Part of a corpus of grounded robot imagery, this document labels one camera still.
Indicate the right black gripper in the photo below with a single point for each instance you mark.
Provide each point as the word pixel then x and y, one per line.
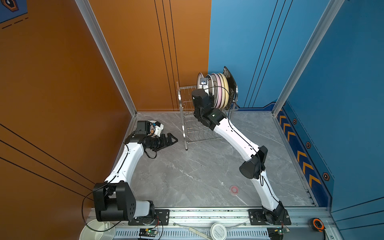
pixel 212 100

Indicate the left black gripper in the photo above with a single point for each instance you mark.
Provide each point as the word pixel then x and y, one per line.
pixel 168 141

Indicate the white plate orange sunburst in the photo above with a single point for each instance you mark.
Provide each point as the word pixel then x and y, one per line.
pixel 151 121

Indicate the steel two-tier dish rack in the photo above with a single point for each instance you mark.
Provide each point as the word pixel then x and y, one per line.
pixel 193 130

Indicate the white plate dark green rim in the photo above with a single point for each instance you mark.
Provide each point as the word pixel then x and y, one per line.
pixel 210 82

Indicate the yellow round plate with bear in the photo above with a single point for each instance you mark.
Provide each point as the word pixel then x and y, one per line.
pixel 226 90

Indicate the pink round plate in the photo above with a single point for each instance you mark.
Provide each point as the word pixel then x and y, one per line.
pixel 219 92

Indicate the cream round plate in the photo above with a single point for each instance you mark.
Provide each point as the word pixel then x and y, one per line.
pixel 223 99

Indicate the white plate red characters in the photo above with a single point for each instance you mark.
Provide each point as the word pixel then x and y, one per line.
pixel 200 75

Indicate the black floral square plate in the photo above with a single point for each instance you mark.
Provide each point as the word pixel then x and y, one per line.
pixel 233 88

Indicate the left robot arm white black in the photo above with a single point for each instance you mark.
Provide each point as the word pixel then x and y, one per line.
pixel 113 199

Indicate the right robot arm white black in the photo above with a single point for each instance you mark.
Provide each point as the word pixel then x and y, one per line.
pixel 254 156

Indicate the green circuit board left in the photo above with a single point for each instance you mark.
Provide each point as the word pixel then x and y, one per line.
pixel 148 234

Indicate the green circuit board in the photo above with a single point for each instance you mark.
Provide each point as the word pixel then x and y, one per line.
pixel 148 234
pixel 277 233

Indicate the wooden stick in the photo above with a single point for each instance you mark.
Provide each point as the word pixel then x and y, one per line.
pixel 200 234

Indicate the clear plastic measuring cup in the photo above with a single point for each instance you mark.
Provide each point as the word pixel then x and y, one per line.
pixel 95 230

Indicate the green circuit board right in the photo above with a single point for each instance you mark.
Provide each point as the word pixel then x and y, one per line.
pixel 277 233

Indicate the orange black tape measure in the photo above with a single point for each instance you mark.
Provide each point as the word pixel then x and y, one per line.
pixel 317 225

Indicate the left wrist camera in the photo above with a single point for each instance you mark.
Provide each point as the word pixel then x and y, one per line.
pixel 157 129

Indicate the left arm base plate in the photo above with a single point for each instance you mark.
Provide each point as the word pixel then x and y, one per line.
pixel 159 216

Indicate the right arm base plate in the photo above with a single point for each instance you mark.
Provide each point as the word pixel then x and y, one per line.
pixel 260 217

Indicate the aluminium front rail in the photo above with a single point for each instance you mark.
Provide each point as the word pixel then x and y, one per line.
pixel 238 225

